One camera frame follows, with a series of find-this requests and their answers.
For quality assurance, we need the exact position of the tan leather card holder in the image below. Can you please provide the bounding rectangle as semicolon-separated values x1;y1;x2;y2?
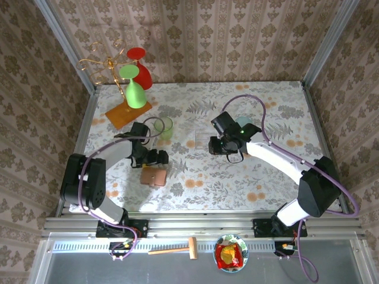
139;167;168;188

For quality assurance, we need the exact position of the clear plastic tray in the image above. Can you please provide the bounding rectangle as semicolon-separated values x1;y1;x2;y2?
195;128;213;150

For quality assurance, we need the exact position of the blue plastic tumbler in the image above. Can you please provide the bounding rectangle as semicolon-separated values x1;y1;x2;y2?
235;115;253;127

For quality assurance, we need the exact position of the green plastic tumbler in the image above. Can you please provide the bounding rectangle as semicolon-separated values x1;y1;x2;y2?
153;116;174;141

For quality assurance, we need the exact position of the gold glass rack wooden base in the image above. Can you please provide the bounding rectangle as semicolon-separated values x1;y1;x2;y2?
76;38;153;130

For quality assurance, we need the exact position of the green wine glass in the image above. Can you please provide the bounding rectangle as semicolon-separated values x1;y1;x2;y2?
118;64;148;109

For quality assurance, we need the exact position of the red wine glass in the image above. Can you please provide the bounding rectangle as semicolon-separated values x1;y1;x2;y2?
126;47;153;91

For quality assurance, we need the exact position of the wooden mallet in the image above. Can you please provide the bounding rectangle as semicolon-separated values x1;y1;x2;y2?
147;236;198;260

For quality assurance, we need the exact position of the red yellow snack bag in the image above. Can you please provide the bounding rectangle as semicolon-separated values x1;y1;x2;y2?
215;243;243;270

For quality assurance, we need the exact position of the slotted metal strip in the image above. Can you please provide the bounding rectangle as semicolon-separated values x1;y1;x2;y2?
52;240;353;253

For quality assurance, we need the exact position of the grey metal shelf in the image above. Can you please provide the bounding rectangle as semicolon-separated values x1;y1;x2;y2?
28;232;372;284

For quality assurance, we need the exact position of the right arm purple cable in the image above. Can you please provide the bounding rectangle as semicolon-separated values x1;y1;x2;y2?
222;94;361;282

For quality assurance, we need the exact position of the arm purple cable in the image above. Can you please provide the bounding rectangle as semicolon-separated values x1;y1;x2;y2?
222;94;361;282
77;117;166;261

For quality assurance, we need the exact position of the aluminium table side rail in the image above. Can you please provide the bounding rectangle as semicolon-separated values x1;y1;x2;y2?
301;81;358;218
54;87;101;218

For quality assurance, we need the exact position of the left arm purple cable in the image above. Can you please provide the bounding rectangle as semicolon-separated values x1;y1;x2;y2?
77;117;166;261

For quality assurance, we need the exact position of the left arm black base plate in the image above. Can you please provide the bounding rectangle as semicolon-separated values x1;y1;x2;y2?
96;219;149;239

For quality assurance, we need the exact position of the aluminium table long rail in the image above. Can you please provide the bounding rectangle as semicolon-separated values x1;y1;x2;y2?
41;211;368;239

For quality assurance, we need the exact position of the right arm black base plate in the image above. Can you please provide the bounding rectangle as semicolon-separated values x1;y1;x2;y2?
253;218;308;238

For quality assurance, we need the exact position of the black cable connector bracket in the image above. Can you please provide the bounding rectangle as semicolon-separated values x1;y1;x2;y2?
108;241;134;259
274;241;297;257

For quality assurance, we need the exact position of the aluminium frame post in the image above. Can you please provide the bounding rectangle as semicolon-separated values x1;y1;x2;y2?
301;0;361;88
33;0;100;95

